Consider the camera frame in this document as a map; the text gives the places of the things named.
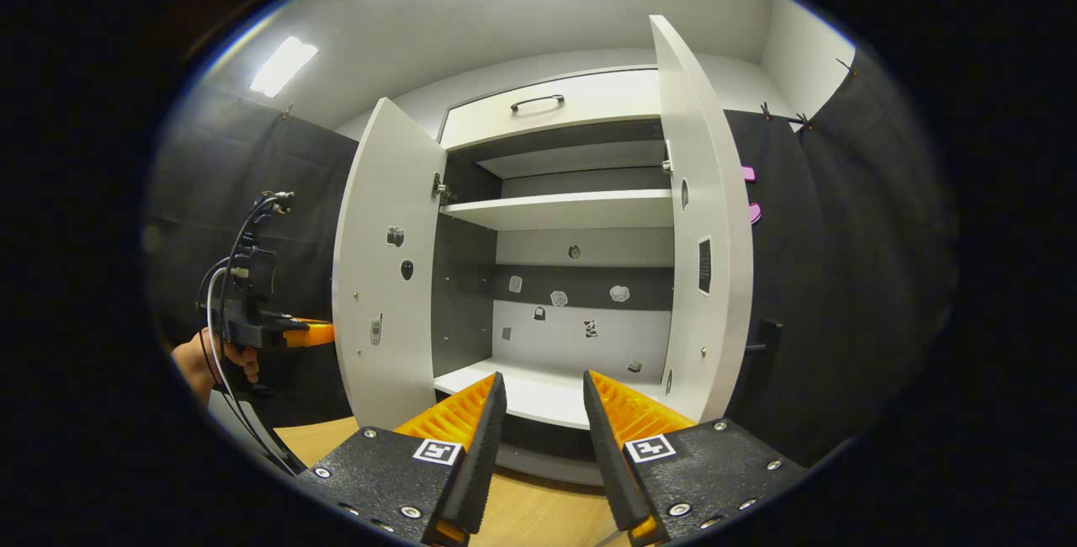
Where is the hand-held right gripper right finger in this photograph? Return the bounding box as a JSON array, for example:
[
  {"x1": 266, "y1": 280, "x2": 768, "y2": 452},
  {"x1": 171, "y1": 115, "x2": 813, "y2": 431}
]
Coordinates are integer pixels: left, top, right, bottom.
[{"x1": 583, "y1": 369, "x2": 810, "y2": 546}]

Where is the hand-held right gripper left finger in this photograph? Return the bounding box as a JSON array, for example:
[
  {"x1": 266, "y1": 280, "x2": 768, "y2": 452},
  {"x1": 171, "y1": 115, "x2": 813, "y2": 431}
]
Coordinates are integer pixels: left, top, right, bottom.
[{"x1": 294, "y1": 372, "x2": 508, "y2": 546}]

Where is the beige double-door shoe cabinet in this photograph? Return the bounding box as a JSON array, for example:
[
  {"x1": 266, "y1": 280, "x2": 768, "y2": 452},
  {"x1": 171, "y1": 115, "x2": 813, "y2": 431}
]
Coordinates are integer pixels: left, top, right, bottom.
[{"x1": 431, "y1": 66, "x2": 678, "y2": 487}]

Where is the beige shoe cabinet door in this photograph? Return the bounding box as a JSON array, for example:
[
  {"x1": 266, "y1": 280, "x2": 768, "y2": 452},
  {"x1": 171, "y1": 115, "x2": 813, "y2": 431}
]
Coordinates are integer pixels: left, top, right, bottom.
[
  {"x1": 649, "y1": 14, "x2": 755, "y2": 426},
  {"x1": 332, "y1": 98, "x2": 447, "y2": 432}
]

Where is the black door handle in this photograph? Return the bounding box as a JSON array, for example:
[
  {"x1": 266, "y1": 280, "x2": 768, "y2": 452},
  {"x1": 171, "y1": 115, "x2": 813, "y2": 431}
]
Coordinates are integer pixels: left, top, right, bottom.
[{"x1": 745, "y1": 318, "x2": 783, "y2": 380}]

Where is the white cabinet shelf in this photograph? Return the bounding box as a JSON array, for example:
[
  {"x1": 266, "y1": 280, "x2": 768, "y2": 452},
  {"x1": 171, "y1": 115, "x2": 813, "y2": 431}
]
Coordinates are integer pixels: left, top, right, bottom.
[{"x1": 439, "y1": 189, "x2": 676, "y2": 232}]

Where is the narrow ceiling light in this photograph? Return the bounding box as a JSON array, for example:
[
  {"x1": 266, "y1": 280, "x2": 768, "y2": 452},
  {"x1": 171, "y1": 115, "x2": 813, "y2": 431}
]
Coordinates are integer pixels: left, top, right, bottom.
[{"x1": 249, "y1": 35, "x2": 320, "y2": 99}]

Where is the black backdrop cloth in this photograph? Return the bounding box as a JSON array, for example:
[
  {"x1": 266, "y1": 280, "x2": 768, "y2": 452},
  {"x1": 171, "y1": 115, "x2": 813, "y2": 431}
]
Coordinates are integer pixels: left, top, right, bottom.
[{"x1": 145, "y1": 46, "x2": 960, "y2": 468}]

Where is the white cable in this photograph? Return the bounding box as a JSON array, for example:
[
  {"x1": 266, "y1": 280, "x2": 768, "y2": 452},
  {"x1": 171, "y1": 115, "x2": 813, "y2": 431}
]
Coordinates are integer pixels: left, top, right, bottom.
[{"x1": 205, "y1": 266, "x2": 279, "y2": 455}]

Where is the black cable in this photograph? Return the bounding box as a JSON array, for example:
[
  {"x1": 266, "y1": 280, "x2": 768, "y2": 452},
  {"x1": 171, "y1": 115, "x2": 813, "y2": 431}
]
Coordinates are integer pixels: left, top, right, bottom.
[{"x1": 224, "y1": 192, "x2": 295, "y2": 279}]

